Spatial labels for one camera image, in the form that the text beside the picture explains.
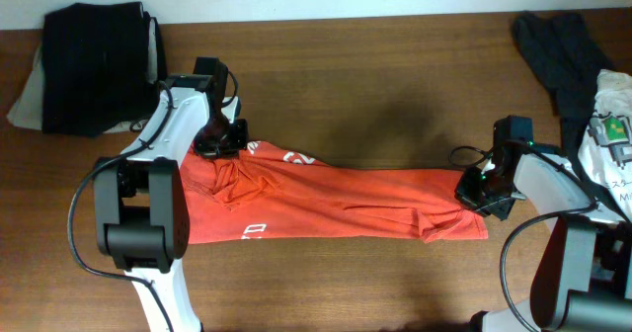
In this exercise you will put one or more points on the dark grey garment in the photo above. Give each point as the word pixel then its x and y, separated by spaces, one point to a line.
pixel 566 61

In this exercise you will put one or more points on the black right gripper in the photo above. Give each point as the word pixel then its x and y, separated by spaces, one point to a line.
pixel 465 192

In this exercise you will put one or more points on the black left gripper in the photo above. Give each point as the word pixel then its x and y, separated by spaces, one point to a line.
pixel 240 140

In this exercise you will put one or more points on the orange red t-shirt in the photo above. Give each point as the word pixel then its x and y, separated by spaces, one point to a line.
pixel 268 192

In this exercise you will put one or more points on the folded black garment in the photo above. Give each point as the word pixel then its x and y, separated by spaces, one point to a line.
pixel 99 70

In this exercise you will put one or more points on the folded grey garment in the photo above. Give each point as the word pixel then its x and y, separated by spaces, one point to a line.
pixel 29 105

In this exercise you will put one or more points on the white printed t-shirt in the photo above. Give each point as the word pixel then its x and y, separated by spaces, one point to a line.
pixel 605 152

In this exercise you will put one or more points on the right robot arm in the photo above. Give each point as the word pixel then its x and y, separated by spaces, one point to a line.
pixel 583 281

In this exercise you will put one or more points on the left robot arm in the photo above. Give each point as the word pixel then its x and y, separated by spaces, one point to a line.
pixel 142 217

